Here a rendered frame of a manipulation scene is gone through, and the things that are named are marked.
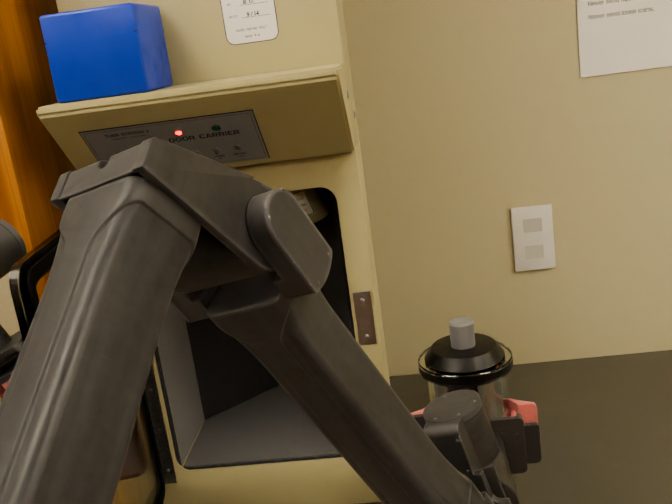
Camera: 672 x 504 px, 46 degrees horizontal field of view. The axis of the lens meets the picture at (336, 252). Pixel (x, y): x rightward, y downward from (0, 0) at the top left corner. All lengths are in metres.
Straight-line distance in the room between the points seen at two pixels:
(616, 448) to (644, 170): 0.49
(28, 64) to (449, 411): 0.63
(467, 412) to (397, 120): 0.72
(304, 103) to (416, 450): 0.39
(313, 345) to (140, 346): 0.16
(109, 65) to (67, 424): 0.55
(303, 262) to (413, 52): 0.90
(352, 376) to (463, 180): 0.85
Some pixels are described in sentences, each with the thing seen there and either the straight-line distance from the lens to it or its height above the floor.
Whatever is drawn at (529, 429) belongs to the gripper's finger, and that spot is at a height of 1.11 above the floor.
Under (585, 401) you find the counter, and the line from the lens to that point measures 1.33.
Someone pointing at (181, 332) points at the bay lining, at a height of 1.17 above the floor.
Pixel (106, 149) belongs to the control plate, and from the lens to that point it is 0.92.
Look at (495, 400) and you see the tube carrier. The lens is 0.93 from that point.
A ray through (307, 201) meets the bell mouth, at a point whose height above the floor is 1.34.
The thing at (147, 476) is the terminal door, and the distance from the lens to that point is 1.04.
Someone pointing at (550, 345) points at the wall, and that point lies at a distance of 1.50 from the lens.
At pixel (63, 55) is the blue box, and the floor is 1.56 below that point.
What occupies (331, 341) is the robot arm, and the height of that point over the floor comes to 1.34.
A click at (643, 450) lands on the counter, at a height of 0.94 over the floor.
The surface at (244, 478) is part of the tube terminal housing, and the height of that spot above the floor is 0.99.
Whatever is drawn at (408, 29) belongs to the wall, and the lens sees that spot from 1.36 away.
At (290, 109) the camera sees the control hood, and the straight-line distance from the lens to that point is 0.85.
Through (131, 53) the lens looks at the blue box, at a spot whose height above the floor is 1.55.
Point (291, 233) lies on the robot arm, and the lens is 0.49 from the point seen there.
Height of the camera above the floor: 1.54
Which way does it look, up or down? 15 degrees down
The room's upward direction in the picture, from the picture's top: 8 degrees counter-clockwise
